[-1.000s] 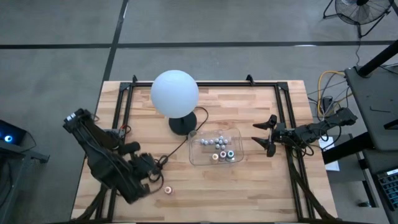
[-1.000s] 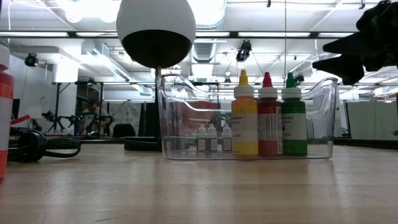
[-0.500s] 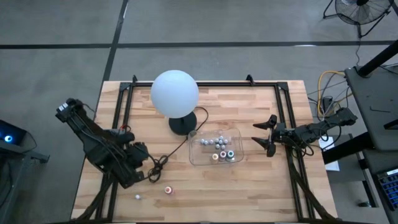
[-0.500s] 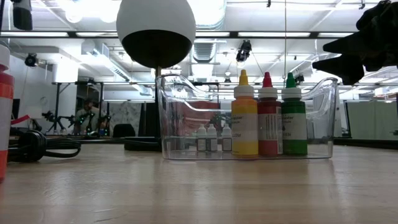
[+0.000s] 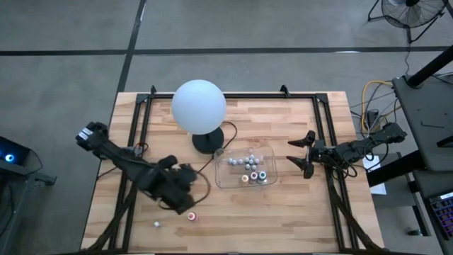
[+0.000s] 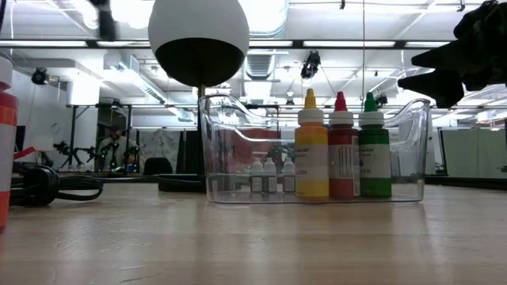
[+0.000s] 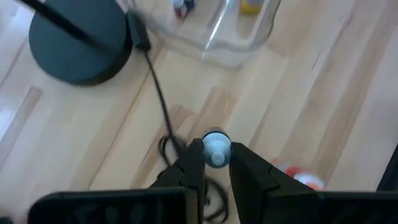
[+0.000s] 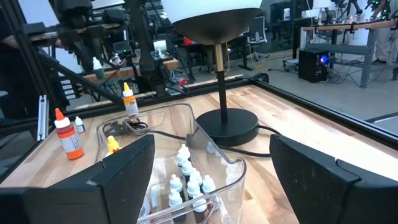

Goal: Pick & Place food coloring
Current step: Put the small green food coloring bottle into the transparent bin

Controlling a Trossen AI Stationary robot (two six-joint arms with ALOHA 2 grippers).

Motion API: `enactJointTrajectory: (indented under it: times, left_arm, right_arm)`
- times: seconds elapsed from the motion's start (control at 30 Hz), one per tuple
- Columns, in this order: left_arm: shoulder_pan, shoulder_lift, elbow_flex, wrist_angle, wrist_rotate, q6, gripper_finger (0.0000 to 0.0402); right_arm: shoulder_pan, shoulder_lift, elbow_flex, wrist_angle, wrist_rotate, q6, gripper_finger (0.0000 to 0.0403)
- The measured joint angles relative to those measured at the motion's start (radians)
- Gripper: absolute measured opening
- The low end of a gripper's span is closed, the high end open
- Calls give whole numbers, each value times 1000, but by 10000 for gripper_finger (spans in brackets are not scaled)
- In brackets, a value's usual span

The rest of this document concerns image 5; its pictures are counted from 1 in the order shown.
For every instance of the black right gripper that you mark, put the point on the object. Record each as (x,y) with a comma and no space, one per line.
(323,152)

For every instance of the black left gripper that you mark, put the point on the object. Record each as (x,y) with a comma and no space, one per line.
(173,184)

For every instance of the green food coloring bottle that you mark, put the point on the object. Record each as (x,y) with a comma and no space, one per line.
(262,175)

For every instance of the red food coloring bottle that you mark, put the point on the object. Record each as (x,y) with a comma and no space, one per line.
(253,176)

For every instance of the yellow food coloring bottle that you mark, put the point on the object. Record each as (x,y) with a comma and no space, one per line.
(245,178)

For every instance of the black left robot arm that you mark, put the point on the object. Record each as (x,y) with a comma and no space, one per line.
(120,159)

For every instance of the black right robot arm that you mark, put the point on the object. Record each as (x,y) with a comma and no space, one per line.
(368,145)

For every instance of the clear plastic bin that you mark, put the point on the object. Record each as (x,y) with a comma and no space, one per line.
(269,156)

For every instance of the black table clamp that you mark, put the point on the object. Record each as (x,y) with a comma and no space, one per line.
(153,89)
(284,89)

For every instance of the black support beam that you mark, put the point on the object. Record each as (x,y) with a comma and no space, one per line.
(393,170)

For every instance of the white globe table lamp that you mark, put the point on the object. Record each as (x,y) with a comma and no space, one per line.
(198,106)

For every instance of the grey desk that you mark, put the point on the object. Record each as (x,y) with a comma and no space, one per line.
(424,106)

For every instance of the black hex key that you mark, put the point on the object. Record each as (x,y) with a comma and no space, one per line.
(431,125)

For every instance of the black computer mouse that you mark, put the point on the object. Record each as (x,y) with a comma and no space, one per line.
(413,232)

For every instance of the backlit keyboard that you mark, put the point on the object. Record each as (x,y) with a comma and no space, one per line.
(444,212)

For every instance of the black pole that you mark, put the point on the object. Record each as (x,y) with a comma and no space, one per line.
(430,67)

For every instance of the grey side stand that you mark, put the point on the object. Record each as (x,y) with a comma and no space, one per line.
(24,174)

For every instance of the black floor fan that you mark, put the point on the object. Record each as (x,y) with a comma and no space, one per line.
(414,14)

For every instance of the computer tower with blue light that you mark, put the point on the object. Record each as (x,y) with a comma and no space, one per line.
(10,156)

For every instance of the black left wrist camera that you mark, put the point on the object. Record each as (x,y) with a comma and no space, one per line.
(167,161)

